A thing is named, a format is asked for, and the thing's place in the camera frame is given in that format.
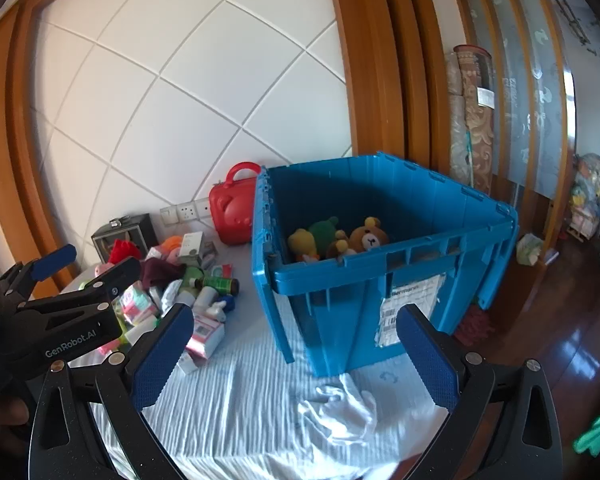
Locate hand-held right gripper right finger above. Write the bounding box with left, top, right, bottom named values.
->
left=396, top=303, right=567, bottom=480

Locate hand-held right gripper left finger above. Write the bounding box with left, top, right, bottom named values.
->
left=28, top=304, right=196, bottom=480

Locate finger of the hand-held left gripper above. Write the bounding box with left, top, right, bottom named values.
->
left=0, top=243, right=78, bottom=307
left=16, top=257, right=143, bottom=328

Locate blue plastic storage crate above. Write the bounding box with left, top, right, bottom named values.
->
left=251, top=152, right=520, bottom=378

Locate person's left hand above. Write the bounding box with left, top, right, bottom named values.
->
left=0, top=396, right=32, bottom=461

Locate pink pig plush red dress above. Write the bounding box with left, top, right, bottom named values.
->
left=94, top=240, right=142, bottom=278

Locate pastel pink green packet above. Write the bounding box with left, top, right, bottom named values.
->
left=119, top=282, right=158, bottom=323

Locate pink white carton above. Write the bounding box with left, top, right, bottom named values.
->
left=185, top=317, right=226, bottom=361

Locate red floor mat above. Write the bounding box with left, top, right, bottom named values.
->
left=452, top=305, right=496, bottom=348

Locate dark maroon cloth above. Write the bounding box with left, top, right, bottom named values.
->
left=140, top=257, right=186, bottom=286

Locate black gift box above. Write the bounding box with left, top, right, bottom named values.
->
left=91, top=213, right=160, bottom=266

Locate white plastic bottle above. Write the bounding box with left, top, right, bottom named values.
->
left=195, top=285, right=221, bottom=311

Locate small white blue plush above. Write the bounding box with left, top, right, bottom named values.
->
left=212, top=296, right=237, bottom=321

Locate white green carton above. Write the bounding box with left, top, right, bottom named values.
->
left=177, top=232, right=205, bottom=266

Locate light blue striped bedsheet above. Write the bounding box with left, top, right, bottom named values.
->
left=60, top=230, right=461, bottom=480

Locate brown bear plush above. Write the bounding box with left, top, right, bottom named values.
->
left=349, top=216, right=390, bottom=253

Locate small brown plush toy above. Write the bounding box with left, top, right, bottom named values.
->
left=326, top=240, right=358, bottom=261

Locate red toy carry case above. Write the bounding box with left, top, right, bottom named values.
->
left=209, top=161, right=262, bottom=246

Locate white green tissue pack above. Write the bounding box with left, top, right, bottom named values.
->
left=516, top=232, right=546, bottom=266

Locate green plush toy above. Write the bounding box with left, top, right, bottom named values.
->
left=307, top=216, right=348, bottom=260

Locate yellow plush toy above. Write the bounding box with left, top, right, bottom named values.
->
left=287, top=228, right=321, bottom=262

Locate beige patterned rolled carpet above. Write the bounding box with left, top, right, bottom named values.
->
left=454, top=45, right=496, bottom=196

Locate bagged plush toys pile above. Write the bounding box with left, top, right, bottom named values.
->
left=570, top=152, right=600, bottom=241

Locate pale floral rolled carpet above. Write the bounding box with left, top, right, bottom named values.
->
left=445, top=51, right=468, bottom=176

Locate wooden frosted glass partition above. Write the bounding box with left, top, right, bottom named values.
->
left=440, top=0, right=581, bottom=271

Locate wooden wall frame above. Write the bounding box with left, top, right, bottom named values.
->
left=0, top=0, right=446, bottom=291

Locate wall hanging decoration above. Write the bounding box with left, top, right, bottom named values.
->
left=555, top=0, right=600, bottom=56

